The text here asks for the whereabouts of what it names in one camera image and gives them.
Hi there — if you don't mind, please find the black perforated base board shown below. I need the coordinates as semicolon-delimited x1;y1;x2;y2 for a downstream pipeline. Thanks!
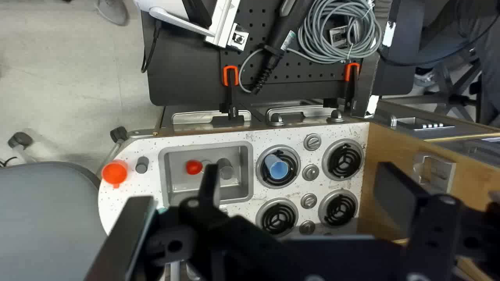
139;0;381;107

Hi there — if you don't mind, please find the black spiral stove burner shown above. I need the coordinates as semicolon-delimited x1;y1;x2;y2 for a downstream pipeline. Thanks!
255;143;303;188
320;137;366;182
317;188;360;227
255;198;302;237

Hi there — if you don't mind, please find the aluminium profile bracket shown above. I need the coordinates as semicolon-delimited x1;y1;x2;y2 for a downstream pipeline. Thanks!
205;0;249;51

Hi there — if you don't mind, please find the wooden toy kitchen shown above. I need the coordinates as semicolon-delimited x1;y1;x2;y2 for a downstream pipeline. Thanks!
97;95;500;281

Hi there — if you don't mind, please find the black cable with plug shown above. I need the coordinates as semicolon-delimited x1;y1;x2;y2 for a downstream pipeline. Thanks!
236;0;314;96

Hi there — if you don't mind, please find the light blue plastic cup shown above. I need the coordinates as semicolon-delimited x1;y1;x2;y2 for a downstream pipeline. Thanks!
263;149;289;184

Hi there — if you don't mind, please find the grey toy sink basin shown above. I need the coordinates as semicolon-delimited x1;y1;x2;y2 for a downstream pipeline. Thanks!
156;140;255;209

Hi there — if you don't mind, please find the grey coiled cable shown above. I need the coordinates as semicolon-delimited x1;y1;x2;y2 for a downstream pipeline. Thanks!
283;0;385;66

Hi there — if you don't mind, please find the black caster wheel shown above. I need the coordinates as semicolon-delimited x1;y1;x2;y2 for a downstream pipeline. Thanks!
108;124;131;145
6;130;36;151

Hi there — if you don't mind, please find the grey round stove knob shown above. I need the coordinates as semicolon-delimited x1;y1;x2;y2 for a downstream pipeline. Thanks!
297;218;317;235
302;162;320;182
300;191;319;210
303;132;322;152

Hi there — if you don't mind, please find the grey sink drain plug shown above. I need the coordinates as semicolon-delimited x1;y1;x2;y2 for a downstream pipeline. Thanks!
217;157;235;180

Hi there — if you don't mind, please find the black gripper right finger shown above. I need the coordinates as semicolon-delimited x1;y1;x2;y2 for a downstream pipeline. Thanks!
375;160;425;235

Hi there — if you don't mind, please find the dark grey counter peg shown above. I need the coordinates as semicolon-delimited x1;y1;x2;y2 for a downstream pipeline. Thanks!
135;154;150;174

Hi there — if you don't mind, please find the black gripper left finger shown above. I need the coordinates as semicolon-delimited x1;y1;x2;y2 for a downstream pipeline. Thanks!
177;160;235;230

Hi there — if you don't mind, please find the orange handled black clamp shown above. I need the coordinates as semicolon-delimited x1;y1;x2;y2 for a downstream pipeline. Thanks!
338;60;364;118
210;62;247;127

